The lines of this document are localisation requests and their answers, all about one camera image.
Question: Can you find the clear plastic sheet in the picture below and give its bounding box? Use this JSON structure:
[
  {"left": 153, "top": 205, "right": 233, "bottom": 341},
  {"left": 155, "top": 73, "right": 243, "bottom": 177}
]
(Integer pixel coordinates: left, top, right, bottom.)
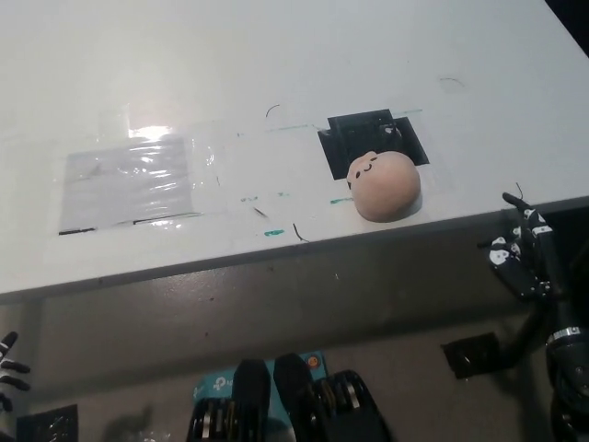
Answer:
[{"left": 57, "top": 136, "right": 204, "bottom": 237}]

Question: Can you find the pink dumpling face toy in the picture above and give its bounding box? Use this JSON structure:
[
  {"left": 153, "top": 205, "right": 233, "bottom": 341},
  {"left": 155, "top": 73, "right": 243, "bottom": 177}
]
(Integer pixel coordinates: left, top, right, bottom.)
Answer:
[{"left": 345, "top": 149, "right": 422, "bottom": 224}]

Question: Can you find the black square mask patch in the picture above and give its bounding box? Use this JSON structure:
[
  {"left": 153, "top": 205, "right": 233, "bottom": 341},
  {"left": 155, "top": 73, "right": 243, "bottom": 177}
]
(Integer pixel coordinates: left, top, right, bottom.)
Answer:
[{"left": 318, "top": 108, "right": 431, "bottom": 182}]

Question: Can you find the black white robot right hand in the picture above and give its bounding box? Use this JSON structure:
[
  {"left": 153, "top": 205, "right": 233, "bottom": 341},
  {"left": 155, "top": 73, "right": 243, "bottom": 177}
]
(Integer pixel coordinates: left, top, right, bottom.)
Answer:
[{"left": 477, "top": 192, "right": 555, "bottom": 304}]

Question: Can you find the black white robot left hand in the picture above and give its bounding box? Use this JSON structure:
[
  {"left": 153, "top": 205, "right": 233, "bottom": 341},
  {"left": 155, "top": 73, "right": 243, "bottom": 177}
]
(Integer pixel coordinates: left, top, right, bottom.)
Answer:
[{"left": 0, "top": 331, "right": 32, "bottom": 413}]

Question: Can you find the teal router box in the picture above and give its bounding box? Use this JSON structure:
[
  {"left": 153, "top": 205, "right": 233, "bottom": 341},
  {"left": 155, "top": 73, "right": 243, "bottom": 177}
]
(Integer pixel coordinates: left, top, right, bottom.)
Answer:
[{"left": 191, "top": 351, "right": 329, "bottom": 442}]

